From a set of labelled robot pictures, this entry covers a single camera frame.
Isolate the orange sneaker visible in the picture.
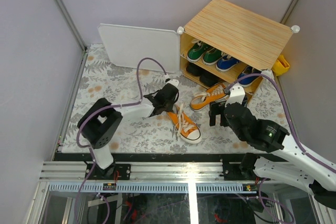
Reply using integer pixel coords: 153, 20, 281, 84
190, 82, 229, 111
167, 103, 202, 144

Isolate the black shoe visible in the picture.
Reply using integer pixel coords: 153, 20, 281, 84
186, 62, 203, 77
200, 72, 218, 87

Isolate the green sneaker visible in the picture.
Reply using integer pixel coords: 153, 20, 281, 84
187, 39, 211, 62
202, 48, 226, 66

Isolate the white cabinet door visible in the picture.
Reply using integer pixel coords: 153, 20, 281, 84
98, 24, 180, 73

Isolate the wooden shoe cabinet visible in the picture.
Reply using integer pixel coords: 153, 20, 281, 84
177, 0, 300, 87

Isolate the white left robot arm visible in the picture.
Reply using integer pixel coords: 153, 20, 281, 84
77, 79, 179, 179

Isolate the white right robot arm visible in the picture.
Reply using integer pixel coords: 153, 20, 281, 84
209, 102, 335, 209

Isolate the yellow plastic bin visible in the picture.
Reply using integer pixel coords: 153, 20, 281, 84
272, 55, 290, 77

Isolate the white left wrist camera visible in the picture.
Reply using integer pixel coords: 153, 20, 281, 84
165, 75, 180, 88

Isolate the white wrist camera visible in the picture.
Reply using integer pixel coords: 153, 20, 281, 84
165, 75, 180, 88
225, 83, 246, 107

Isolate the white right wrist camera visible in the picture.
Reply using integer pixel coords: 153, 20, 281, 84
225, 83, 246, 107

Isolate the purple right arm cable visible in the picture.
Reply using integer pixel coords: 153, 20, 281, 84
225, 73, 336, 175

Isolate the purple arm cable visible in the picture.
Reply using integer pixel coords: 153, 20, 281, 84
73, 57, 169, 224
225, 73, 336, 175

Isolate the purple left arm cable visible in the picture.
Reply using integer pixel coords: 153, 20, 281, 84
73, 57, 169, 224

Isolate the grey slotted cable duct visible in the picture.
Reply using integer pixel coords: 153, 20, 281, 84
49, 182, 257, 195

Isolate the aluminium rail frame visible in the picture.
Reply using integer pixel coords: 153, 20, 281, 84
40, 161, 263, 186

